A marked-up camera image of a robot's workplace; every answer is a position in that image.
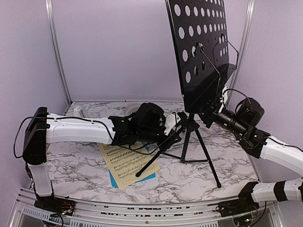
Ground yellow sheet music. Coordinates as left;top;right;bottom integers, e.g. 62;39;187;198
98;143;160;190

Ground blue sheet music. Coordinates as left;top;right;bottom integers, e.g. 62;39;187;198
108;141;157;189

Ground black music stand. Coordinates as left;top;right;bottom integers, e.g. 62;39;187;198
135;0;239;189

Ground white metronome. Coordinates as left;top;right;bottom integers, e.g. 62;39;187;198
73;105;87;118

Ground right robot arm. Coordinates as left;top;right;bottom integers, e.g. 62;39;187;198
199;97;303;212

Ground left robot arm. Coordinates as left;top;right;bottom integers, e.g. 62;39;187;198
21;103;184;210

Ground grey collapsible bowl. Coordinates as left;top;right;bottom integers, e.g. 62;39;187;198
124;103;141;116

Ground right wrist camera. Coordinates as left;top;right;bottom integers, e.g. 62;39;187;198
220;86;228;106

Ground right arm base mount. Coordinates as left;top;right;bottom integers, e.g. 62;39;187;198
215;182;259;217

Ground aluminium front rail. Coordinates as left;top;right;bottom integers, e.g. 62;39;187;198
8;188;285;227

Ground right aluminium frame post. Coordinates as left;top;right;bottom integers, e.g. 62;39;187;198
223;0;256;108

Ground aluminium frame post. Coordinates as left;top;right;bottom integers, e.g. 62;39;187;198
45;0;72;106
223;0;256;108

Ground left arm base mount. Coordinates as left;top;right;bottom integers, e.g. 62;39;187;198
34;194;76;216

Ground left aluminium frame post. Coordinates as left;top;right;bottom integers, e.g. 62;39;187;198
45;0;72;106

